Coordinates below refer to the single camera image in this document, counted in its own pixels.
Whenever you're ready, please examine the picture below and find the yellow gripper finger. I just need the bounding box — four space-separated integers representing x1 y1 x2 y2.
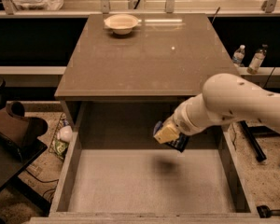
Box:
153 119 180 144

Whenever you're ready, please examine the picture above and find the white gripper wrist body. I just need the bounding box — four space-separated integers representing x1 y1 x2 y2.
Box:
173 100 208 135

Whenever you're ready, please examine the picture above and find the dark blue rxbar wrapper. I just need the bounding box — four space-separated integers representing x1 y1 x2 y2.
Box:
164 133 189 152

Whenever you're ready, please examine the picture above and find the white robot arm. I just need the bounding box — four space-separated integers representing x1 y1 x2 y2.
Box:
153 74 280 147

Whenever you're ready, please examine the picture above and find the grey cabinet counter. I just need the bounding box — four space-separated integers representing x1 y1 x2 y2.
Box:
54 12 252 130

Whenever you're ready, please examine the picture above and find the open grey top drawer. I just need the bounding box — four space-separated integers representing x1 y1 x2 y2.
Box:
29 103 280 224

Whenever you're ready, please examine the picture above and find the black pole on floor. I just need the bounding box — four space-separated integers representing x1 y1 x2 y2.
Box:
240 121 267 162

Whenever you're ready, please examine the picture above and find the clear water bottle blue label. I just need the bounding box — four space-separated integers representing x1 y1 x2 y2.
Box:
232 45 245 67

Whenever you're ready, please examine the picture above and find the clear bottle yellow liquid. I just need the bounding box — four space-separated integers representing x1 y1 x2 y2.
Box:
246 44 268 75

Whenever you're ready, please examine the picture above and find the white round object on floor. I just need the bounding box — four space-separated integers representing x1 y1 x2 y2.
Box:
57 126 73 143

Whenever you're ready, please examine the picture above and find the green snack bag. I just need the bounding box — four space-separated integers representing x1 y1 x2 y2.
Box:
51 139 68 160

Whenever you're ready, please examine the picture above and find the white paper bowl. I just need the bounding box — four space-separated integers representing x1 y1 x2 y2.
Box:
105 14 138 35

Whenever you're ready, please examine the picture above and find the black caster wheel base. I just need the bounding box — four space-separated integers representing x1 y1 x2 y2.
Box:
257 205 280 218

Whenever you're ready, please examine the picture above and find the black office chair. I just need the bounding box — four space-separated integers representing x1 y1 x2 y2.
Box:
0 77 50 215

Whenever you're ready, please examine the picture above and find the black floor cable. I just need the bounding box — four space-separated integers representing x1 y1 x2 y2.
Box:
24 167 60 203

